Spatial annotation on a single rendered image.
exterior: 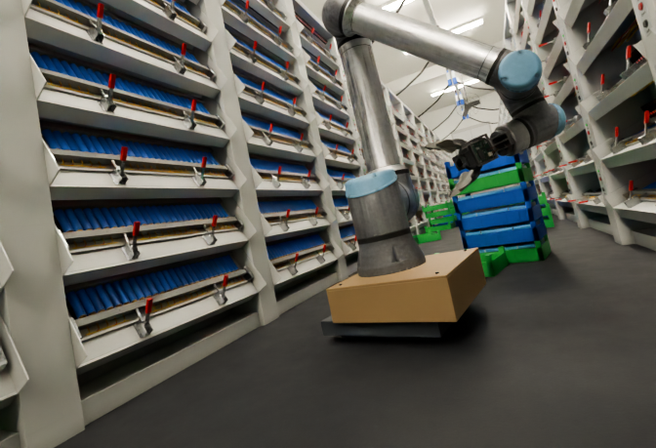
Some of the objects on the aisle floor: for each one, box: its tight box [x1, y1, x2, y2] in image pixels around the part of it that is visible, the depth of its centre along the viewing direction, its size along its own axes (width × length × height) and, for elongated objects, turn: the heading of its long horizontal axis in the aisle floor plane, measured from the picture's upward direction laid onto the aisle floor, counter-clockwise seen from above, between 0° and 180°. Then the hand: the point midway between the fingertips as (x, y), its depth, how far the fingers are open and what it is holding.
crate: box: [435, 246, 509, 277], centre depth 145 cm, size 30×20×8 cm
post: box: [541, 0, 656, 245], centre depth 142 cm, size 20×9×177 cm, turn 173°
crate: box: [465, 234, 552, 264], centre depth 154 cm, size 30×20×8 cm
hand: (434, 172), depth 94 cm, fingers open, 14 cm apart
